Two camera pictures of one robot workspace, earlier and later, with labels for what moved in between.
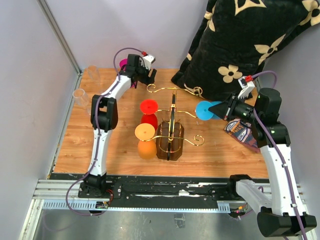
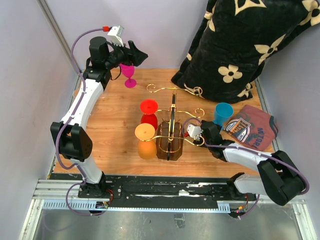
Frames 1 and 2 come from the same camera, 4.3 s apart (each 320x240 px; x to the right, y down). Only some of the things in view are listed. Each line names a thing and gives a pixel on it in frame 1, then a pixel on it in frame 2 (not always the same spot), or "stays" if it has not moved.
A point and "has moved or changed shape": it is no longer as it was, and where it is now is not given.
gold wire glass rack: [169, 135] stays
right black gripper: [223, 109] → [199, 142]
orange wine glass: [146, 148] stays
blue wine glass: [202, 112] has moved or changed shape
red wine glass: [149, 108] stays
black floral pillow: [236, 38] stays
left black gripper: [147, 80] → [139, 56]
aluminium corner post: [60, 35] stays
